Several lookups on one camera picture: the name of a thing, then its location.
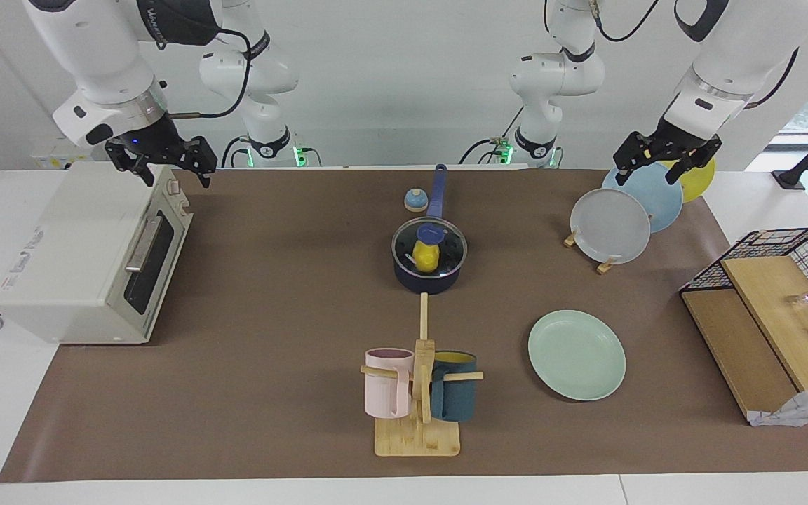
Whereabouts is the glass lid with blue knob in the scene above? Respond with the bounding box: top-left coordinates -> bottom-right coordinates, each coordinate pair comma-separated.
391,217 -> 468,278

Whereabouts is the yellow potato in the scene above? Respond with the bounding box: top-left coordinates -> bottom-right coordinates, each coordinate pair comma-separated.
412,240 -> 441,274

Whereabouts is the yellow plate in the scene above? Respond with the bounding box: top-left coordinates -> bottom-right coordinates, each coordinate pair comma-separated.
660,156 -> 716,204

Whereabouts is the light blue plate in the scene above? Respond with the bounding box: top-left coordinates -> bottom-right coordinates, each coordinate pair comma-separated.
601,161 -> 685,234

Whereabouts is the grey plate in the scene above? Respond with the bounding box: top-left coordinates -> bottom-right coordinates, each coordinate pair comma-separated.
570,188 -> 652,266

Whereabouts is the wooden plate rack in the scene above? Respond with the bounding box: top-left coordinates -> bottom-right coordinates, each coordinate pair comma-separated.
563,228 -> 619,274

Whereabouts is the light green plate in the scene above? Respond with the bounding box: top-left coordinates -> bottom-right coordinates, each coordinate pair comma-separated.
527,309 -> 627,402

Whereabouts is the white power strip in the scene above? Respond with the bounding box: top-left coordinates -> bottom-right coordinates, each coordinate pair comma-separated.
31,151 -> 93,170

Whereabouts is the white toaster oven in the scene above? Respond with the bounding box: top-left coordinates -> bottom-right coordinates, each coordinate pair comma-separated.
0,161 -> 194,344

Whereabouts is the light bamboo cutting board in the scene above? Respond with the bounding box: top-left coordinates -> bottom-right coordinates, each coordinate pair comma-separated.
721,255 -> 808,392

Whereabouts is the dark blue saucepan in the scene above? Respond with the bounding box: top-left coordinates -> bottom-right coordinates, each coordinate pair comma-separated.
391,164 -> 468,295

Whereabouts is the brown table mat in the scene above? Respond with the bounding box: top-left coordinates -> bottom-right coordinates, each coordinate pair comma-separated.
0,168 -> 808,483

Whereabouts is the dark teal mug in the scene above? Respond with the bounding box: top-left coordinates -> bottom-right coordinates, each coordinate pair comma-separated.
429,351 -> 478,422

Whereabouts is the pink mug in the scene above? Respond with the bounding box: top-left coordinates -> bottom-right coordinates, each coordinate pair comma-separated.
365,348 -> 415,419

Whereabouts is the wooden mug tree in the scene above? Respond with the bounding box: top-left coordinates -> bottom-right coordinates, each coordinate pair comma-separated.
360,293 -> 484,458

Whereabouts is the black right base cable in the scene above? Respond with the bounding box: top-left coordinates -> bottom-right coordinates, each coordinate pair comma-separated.
220,135 -> 254,169

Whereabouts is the black base cable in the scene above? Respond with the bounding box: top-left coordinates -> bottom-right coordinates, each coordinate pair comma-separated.
459,105 -> 525,166
220,135 -> 254,169

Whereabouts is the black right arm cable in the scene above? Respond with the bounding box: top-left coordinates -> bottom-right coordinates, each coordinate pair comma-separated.
166,27 -> 254,120

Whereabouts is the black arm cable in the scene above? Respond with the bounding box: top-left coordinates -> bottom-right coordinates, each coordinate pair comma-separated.
588,0 -> 797,109
166,27 -> 254,120

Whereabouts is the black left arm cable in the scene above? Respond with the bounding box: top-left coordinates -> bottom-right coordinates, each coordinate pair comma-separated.
588,0 -> 797,109

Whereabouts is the black left base cable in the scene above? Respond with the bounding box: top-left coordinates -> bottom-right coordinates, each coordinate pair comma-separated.
459,105 -> 525,166

